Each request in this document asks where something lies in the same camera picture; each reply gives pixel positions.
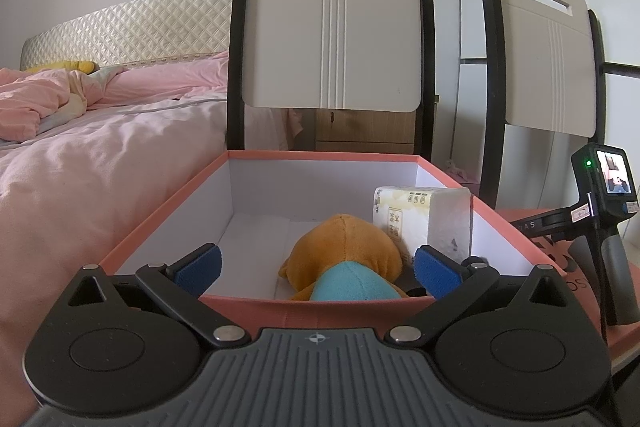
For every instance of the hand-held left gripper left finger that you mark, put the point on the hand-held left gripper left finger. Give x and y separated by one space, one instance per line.
200 271

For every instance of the wooden nightstand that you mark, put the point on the wooden nightstand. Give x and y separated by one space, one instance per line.
370 129

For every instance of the beige chair with black frame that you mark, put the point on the beige chair with black frame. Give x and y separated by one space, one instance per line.
330 32
550 67

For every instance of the pastel cloth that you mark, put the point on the pastel cloth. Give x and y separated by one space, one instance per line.
70 109

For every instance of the pink duvet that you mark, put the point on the pink duvet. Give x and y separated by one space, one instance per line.
85 187

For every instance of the white tissue pack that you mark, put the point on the white tissue pack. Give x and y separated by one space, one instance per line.
440 222

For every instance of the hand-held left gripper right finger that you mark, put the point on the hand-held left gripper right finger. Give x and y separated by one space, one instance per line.
436 274

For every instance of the orange plush toy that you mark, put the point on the orange plush toy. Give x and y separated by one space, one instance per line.
340 252

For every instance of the yellow plush toy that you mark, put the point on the yellow plush toy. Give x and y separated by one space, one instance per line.
65 67

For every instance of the pink cardboard box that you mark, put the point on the pink cardboard box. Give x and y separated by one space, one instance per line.
310 314

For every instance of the pink pillow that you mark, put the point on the pink pillow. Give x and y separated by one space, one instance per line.
165 77

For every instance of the cream quilted headboard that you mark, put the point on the cream quilted headboard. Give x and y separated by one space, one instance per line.
150 27

